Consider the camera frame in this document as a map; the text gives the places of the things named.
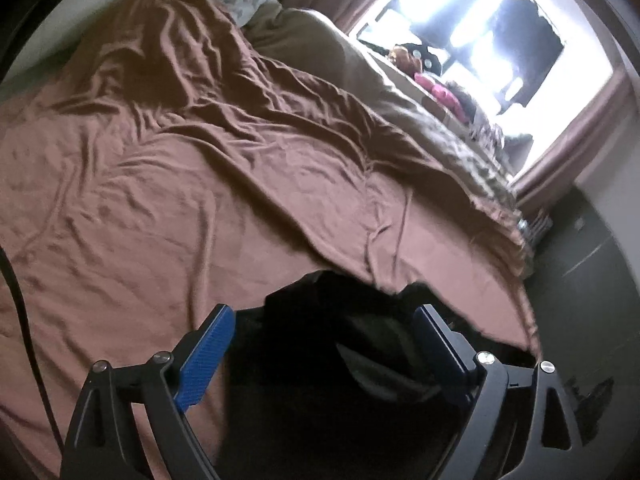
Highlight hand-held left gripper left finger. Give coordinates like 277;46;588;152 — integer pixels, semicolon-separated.
60;303;237;480

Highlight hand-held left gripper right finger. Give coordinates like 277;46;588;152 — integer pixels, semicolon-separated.
413;303;586;480

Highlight black shirt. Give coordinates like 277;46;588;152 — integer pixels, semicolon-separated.
215;269;543;480

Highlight pile of crumpled clothes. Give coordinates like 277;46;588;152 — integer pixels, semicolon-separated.
445;80;533;166

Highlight dark hanging clothes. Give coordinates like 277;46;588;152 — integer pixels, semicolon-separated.
492;0;567;113

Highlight bed with brown sheet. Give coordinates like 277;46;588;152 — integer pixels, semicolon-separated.
0;0;543;476

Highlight beige duvet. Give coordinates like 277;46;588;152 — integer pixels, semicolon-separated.
247;6;521;211

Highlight pink plush toy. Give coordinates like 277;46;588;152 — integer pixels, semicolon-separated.
414;72;472;122

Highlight black plush toy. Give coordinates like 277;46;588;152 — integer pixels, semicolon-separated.
387;42;442;80

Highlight black cable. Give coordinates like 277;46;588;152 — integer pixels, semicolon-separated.
0;247;68;461

